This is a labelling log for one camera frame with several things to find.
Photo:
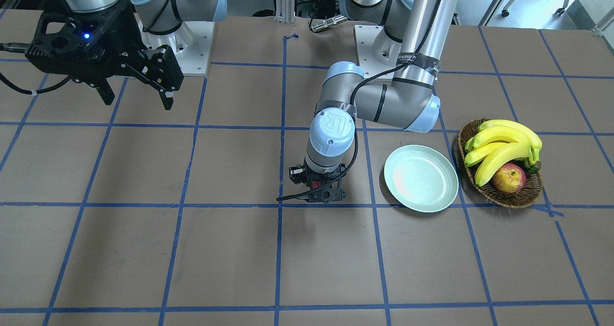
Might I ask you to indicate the yellow banana bunch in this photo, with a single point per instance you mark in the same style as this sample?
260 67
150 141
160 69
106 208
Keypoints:
498 142

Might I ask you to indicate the aluminium frame post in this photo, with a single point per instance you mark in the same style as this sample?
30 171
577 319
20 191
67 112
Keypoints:
285 11

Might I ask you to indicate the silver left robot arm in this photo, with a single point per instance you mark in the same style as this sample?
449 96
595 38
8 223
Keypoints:
410 47

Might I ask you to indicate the woven wicker basket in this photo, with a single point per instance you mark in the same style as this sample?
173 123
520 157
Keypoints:
523 198

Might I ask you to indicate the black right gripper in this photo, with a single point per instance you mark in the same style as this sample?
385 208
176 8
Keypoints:
125 37

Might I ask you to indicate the red apple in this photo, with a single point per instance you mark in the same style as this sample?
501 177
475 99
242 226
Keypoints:
509 178

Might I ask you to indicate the light green plate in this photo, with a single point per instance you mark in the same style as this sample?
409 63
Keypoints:
421 178

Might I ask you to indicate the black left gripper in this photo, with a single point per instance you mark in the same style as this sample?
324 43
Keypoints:
296 172

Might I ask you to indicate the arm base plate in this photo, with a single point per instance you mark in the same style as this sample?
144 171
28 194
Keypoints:
374 52
192 43

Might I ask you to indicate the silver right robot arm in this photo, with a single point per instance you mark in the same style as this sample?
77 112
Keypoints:
159 17

